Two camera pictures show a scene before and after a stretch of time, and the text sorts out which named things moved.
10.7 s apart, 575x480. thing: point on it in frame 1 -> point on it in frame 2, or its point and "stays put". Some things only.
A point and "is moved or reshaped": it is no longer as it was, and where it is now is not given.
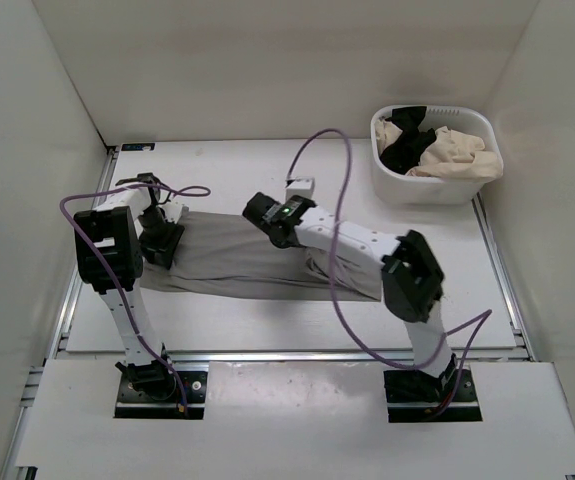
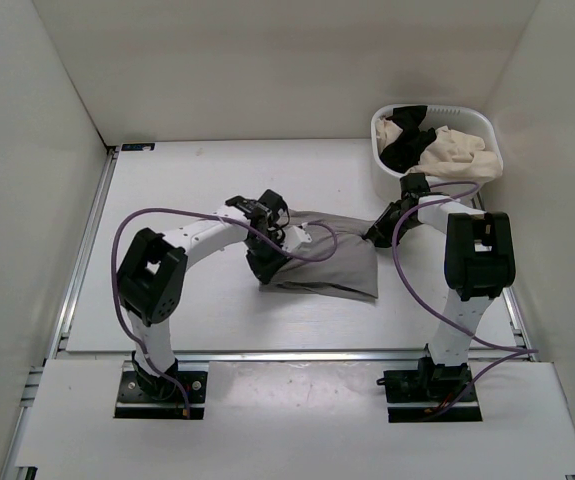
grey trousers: x=228 y=255 is moved or reshaped
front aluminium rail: x=293 y=357 stays put
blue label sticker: x=137 y=147 stays put
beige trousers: x=452 y=154 stays put
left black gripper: x=165 y=245 -> x=265 y=270
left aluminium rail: x=77 y=286 stays put
